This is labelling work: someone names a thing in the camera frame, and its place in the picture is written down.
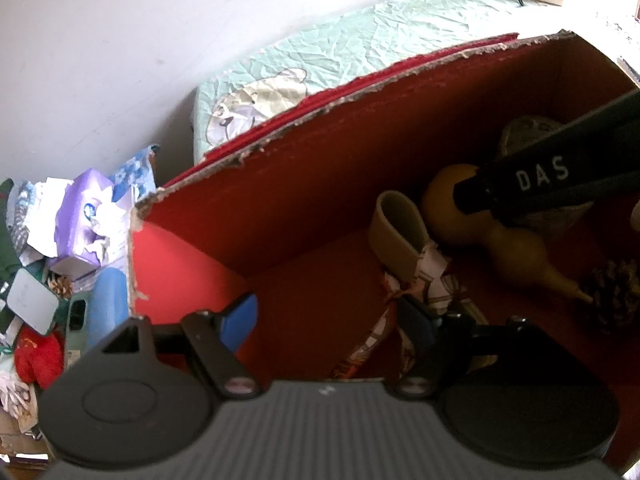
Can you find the red cardboard box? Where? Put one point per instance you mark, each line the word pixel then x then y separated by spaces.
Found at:
pixel 310 185

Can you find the brown pine cone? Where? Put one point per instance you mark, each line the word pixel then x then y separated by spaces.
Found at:
pixel 617 295

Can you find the white gloves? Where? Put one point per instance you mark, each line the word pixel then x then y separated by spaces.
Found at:
pixel 15 400

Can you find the patterned ribbon scarf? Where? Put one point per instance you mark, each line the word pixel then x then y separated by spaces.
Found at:
pixel 440 280

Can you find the green box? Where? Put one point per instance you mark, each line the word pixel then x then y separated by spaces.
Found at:
pixel 75 320

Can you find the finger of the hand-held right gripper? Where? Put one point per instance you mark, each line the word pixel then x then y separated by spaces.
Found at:
pixel 550 175

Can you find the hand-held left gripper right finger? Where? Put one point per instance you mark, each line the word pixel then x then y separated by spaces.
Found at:
pixel 417 330

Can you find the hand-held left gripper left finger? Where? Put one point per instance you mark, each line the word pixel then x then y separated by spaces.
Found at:
pixel 240 317

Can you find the light green bed sheet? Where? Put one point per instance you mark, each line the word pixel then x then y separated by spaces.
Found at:
pixel 375 35

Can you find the brown cardboard box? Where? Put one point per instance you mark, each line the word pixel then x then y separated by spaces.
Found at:
pixel 20 447

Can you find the red plush toy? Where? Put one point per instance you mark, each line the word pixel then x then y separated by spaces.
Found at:
pixel 37 355

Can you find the yellow gourd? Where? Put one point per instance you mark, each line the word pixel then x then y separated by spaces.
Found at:
pixel 520 245

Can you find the pale patterned pouch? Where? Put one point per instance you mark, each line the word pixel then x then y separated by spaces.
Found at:
pixel 530 132

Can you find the dark green garment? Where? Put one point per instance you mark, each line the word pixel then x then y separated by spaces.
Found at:
pixel 7 250

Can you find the blue patterned packet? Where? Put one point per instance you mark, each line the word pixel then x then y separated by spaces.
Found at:
pixel 135 175

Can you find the blue case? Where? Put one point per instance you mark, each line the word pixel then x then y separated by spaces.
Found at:
pixel 112 300

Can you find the purple tissue pack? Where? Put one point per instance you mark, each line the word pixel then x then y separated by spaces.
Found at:
pixel 80 210

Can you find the small grey box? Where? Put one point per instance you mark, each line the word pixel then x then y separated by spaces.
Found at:
pixel 32 300

